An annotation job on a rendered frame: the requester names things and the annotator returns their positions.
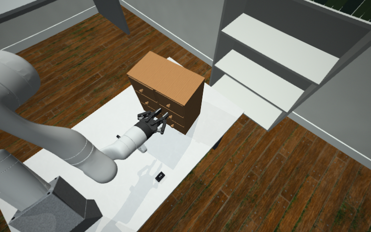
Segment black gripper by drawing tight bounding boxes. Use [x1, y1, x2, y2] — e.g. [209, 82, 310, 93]
[134, 108, 169, 140]

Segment black 9v battery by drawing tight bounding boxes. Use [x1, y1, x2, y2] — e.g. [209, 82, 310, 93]
[155, 172, 165, 182]

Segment brown wooden drawer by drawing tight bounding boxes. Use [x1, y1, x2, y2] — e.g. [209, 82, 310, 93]
[156, 91, 184, 117]
[128, 76, 157, 102]
[159, 104, 184, 126]
[141, 102, 162, 119]
[166, 118, 185, 134]
[136, 91, 159, 110]

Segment brown wooden chest of drawers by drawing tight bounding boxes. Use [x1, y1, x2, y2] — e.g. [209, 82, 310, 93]
[127, 51, 205, 135]

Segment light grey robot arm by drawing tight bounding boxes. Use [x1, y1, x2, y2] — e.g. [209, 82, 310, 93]
[0, 50, 147, 212]

